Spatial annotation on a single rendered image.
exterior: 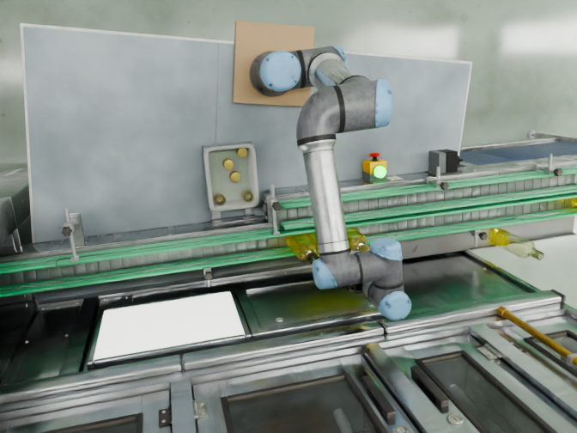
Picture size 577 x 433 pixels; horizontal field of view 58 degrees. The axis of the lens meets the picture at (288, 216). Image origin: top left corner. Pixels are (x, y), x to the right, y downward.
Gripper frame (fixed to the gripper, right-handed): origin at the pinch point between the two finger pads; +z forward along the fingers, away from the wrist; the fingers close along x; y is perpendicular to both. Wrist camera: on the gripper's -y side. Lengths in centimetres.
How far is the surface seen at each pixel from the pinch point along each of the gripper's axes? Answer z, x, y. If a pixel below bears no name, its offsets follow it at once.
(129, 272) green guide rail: 26, 3, 69
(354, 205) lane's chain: 30.4, -8.8, -11.4
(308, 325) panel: -13.5, 11.8, 19.3
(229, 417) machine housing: -41, 16, 46
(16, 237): 44, -9, 105
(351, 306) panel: -5.4, 12.3, 3.6
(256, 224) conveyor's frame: 30.9, -6.3, 24.7
